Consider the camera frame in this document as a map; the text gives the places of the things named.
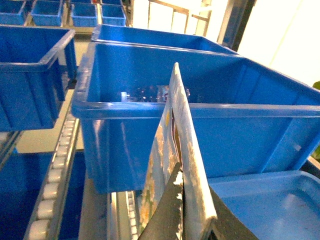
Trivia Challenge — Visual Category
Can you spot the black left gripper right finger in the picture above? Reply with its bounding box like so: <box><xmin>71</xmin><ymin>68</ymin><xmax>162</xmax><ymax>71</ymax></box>
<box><xmin>208</xmin><ymin>187</ymin><xmax>258</xmax><ymax>240</ymax></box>

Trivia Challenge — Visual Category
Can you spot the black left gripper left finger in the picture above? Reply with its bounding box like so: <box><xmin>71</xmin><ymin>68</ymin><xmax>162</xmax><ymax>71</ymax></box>
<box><xmin>139</xmin><ymin>162</ymin><xmax>184</xmax><ymax>240</ymax></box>

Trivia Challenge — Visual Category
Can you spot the flower gift bag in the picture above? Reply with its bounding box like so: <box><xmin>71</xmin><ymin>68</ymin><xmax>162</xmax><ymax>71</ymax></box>
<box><xmin>139</xmin><ymin>63</ymin><xmax>217</xmax><ymax>240</ymax></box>

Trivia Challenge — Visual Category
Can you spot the blue tray holding bag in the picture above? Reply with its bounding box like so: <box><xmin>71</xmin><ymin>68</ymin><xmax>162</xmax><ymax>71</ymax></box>
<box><xmin>208</xmin><ymin>170</ymin><xmax>320</xmax><ymax>240</ymax></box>

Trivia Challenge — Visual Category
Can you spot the blue bin right rack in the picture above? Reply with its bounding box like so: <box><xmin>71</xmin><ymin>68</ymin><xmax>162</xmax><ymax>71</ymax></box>
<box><xmin>72</xmin><ymin>42</ymin><xmax>320</xmax><ymax>194</ymax></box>

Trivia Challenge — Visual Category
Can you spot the blue bin rack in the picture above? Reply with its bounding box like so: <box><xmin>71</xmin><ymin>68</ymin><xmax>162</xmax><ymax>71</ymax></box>
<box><xmin>72</xmin><ymin>42</ymin><xmax>320</xmax><ymax>194</ymax></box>
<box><xmin>0</xmin><ymin>26</ymin><xmax>77</xmax><ymax>132</ymax></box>

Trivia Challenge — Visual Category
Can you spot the white roller track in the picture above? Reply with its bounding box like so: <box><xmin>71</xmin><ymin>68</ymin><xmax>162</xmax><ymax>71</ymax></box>
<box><xmin>23</xmin><ymin>113</ymin><xmax>79</xmax><ymax>240</ymax></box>

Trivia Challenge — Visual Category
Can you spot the blue bin centre rack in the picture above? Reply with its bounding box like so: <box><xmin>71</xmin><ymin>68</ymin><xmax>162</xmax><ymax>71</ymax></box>
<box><xmin>0</xmin><ymin>26</ymin><xmax>77</xmax><ymax>132</ymax></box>

